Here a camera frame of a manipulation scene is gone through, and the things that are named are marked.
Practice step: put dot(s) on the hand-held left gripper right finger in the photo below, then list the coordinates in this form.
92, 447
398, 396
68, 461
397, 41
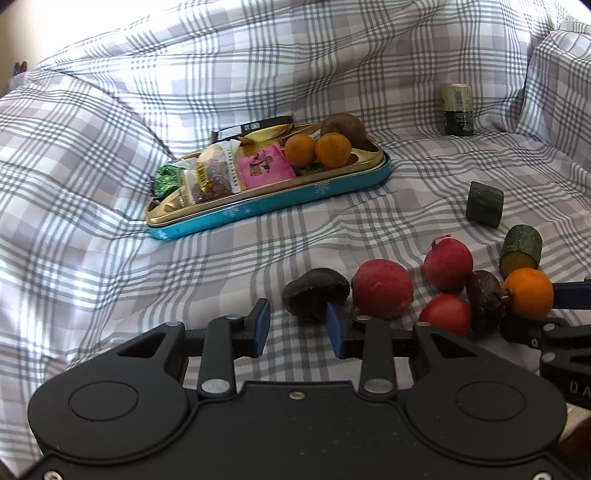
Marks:
334, 331

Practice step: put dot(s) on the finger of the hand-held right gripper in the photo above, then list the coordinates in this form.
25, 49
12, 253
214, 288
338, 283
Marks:
572, 296
526, 333

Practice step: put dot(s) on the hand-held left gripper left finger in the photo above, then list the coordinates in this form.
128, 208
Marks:
261, 328

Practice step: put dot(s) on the orange with stem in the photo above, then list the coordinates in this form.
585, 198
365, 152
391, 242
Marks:
530, 293

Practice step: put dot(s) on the dark brown mushroom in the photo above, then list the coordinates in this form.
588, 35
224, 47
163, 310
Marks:
484, 302
309, 288

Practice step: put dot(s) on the red apple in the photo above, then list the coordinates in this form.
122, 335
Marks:
382, 288

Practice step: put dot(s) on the green cucumber piece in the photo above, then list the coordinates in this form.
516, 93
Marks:
522, 247
484, 203

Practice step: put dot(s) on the red tomato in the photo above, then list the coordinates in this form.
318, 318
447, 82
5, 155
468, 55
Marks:
445, 314

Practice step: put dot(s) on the red radish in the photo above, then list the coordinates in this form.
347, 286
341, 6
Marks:
448, 266

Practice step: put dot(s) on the teal gold tin tray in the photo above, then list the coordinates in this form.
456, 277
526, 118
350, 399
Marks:
277, 203

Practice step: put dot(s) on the clear brown snack packet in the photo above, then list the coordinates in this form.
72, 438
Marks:
214, 177

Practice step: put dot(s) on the pink snack packet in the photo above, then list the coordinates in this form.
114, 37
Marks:
264, 167

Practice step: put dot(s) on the green wrapped candy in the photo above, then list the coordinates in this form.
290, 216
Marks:
168, 180

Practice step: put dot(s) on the small orange mandarin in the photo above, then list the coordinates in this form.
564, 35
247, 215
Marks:
333, 150
300, 150

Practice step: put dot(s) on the yellow wrapped snack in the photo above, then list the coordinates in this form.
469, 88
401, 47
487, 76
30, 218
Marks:
265, 134

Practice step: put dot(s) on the black snack packet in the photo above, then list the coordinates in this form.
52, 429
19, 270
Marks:
231, 131

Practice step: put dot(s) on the brown kiwi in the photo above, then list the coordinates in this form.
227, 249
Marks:
345, 127

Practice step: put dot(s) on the dark drink can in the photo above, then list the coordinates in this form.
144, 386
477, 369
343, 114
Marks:
457, 110

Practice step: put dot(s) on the small colourful object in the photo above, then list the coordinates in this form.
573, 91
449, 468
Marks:
18, 68

